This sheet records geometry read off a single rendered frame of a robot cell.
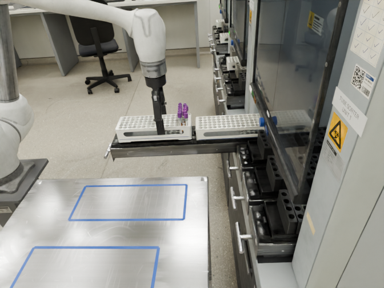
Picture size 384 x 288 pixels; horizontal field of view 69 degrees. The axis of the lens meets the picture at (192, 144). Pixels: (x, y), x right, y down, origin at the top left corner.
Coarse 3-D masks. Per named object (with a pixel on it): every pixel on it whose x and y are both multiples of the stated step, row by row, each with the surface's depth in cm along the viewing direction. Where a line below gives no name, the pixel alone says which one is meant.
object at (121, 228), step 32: (32, 192) 92; (64, 192) 91; (96, 192) 90; (128, 192) 90; (160, 192) 89; (192, 192) 88; (32, 224) 81; (64, 224) 81; (96, 224) 80; (128, 224) 79; (160, 224) 78; (192, 224) 78; (0, 256) 73; (32, 256) 73; (64, 256) 72; (96, 256) 72; (128, 256) 71; (160, 256) 70; (192, 256) 70
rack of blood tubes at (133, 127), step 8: (120, 120) 114; (128, 120) 115; (136, 120) 115; (144, 120) 113; (152, 120) 113; (168, 120) 113; (176, 120) 112; (120, 128) 111; (128, 128) 110; (136, 128) 109; (144, 128) 108; (152, 128) 108; (168, 128) 108; (176, 128) 108; (184, 128) 108; (120, 136) 110; (128, 136) 115; (136, 136) 111; (144, 136) 110; (152, 136) 110; (160, 136) 110; (168, 136) 110; (176, 136) 110; (184, 136) 110
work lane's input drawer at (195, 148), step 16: (192, 128) 120; (112, 144) 113; (128, 144) 112; (144, 144) 112; (160, 144) 112; (176, 144) 112; (192, 144) 111; (208, 144) 110; (224, 144) 110; (240, 144) 110
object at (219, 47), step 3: (216, 39) 221; (219, 39) 221; (216, 42) 217; (219, 42) 214; (216, 45) 212; (219, 45) 212; (222, 45) 212; (225, 45) 212; (210, 48) 224; (216, 48) 213; (219, 48) 213; (222, 48) 213; (225, 48) 213; (210, 51) 218; (213, 51) 221; (216, 51) 214; (219, 51) 214; (216, 54) 216
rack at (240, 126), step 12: (204, 120) 115; (216, 120) 113; (228, 120) 113; (240, 120) 112; (252, 120) 112; (204, 132) 109; (216, 132) 116; (228, 132) 116; (240, 132) 112; (252, 132) 111
